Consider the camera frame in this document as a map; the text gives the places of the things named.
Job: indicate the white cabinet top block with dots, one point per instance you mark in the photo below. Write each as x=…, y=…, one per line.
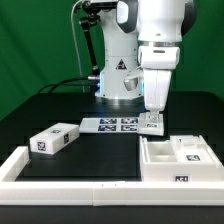
x=53, y=139

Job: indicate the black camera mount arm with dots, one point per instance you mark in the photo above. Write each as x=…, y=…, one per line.
x=90, y=36

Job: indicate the white cabinet body box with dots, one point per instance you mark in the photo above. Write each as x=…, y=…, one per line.
x=158, y=163

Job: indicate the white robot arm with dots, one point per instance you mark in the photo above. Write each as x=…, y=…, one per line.
x=141, y=40

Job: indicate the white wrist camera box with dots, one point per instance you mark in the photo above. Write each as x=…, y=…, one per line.
x=133, y=78

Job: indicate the white U-shaped fence frame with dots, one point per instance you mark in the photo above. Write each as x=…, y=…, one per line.
x=13, y=192

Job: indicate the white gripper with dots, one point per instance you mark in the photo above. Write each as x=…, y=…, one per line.
x=156, y=88

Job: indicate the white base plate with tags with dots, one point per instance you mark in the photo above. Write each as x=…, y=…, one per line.
x=109, y=125

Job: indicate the white cabinet door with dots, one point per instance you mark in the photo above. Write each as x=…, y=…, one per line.
x=190, y=149
x=147, y=127

